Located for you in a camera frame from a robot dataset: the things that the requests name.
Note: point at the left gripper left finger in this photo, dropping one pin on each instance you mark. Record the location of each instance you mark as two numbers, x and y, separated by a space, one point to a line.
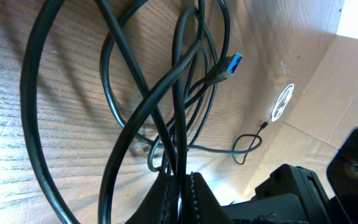
160 205

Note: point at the cardboard side panel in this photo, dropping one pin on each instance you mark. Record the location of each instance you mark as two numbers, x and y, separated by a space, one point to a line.
321 119

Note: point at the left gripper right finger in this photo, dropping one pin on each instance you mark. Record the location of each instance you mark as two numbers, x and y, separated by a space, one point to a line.
199 203

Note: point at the clear tape strip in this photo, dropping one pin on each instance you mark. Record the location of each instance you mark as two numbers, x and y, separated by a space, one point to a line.
283 67

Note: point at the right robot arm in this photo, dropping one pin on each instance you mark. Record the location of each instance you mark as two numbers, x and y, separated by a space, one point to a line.
294 194

